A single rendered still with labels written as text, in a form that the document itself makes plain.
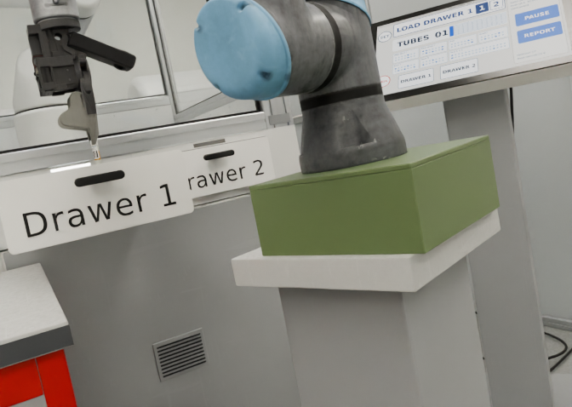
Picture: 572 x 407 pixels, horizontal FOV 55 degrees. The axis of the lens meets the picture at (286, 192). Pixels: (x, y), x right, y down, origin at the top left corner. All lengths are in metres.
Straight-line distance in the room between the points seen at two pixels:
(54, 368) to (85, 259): 0.60
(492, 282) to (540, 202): 0.74
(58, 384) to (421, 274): 0.42
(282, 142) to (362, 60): 0.69
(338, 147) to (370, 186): 0.11
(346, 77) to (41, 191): 0.49
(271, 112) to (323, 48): 0.73
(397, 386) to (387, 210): 0.23
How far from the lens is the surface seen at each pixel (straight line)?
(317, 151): 0.73
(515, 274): 1.63
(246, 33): 0.61
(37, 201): 0.91
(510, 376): 1.74
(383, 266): 0.63
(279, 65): 0.62
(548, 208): 2.30
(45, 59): 1.01
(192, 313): 1.34
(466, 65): 1.49
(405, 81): 1.52
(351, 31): 0.74
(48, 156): 1.26
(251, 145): 1.35
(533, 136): 2.27
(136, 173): 0.93
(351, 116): 0.73
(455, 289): 0.81
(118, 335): 1.31
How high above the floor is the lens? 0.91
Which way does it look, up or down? 5 degrees down
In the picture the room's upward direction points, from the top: 11 degrees counter-clockwise
